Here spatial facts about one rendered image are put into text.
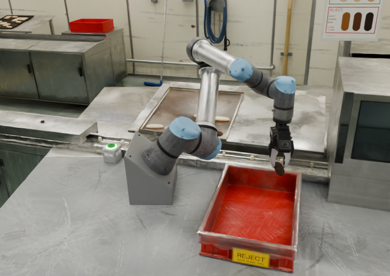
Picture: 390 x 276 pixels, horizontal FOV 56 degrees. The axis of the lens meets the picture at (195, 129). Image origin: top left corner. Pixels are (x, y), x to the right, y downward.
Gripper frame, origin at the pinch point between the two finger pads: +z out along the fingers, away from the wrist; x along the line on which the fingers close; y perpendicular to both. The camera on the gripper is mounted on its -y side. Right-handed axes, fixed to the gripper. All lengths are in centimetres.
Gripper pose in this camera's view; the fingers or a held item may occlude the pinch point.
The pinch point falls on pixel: (279, 165)
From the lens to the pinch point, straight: 150.4
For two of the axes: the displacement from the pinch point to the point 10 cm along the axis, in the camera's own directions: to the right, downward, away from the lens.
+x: -10.0, 0.0, 0.4
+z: 0.2, 9.1, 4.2
